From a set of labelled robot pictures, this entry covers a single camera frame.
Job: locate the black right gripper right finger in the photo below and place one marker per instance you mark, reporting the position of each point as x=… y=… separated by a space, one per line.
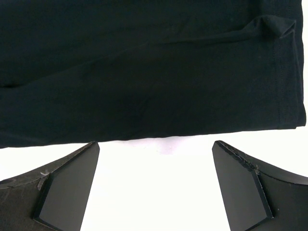
x=258 y=196

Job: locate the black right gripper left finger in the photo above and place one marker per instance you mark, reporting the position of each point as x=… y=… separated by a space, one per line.
x=52 y=197

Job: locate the black t-shirt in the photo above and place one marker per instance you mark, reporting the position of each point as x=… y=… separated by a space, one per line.
x=75 y=71

